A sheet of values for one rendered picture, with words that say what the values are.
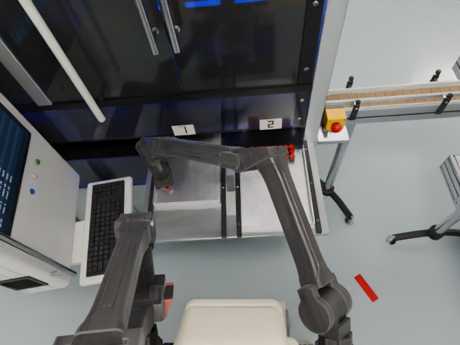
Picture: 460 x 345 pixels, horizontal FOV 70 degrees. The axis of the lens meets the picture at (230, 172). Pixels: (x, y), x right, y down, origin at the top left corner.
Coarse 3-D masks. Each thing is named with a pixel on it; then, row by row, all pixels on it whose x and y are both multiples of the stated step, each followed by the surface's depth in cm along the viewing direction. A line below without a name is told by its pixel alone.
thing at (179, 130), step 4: (172, 128) 129; (176, 128) 129; (180, 128) 129; (188, 128) 129; (192, 128) 129; (176, 132) 131; (180, 132) 131; (184, 132) 131; (188, 132) 131; (192, 132) 131
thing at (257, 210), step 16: (304, 160) 132; (240, 176) 129; (256, 176) 133; (304, 176) 131; (256, 192) 129; (304, 192) 127; (256, 208) 126; (272, 208) 125; (304, 208) 124; (256, 224) 122; (272, 224) 118
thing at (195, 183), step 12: (180, 168) 138; (192, 168) 137; (204, 168) 137; (216, 168) 136; (180, 180) 135; (192, 180) 134; (204, 180) 134; (216, 180) 133; (156, 192) 132; (180, 192) 132; (192, 192) 131; (204, 192) 131; (216, 192) 130; (156, 204) 128; (168, 204) 128; (180, 204) 128; (192, 204) 128; (204, 204) 128
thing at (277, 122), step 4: (260, 120) 126; (264, 120) 126; (268, 120) 126; (272, 120) 126; (276, 120) 126; (280, 120) 126; (260, 124) 128; (264, 124) 128; (276, 124) 128; (280, 124) 128; (260, 128) 130; (264, 128) 130; (268, 128) 130; (272, 128) 130; (276, 128) 130; (280, 128) 130
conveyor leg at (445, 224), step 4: (452, 212) 171; (456, 212) 167; (448, 216) 174; (452, 216) 170; (456, 216) 168; (444, 220) 178; (448, 220) 174; (452, 220) 172; (456, 220) 170; (440, 224) 182; (444, 224) 178; (448, 224) 176; (452, 224) 174; (436, 228) 186; (440, 228) 183; (444, 228) 180; (448, 228) 179; (436, 232) 187; (440, 232) 185
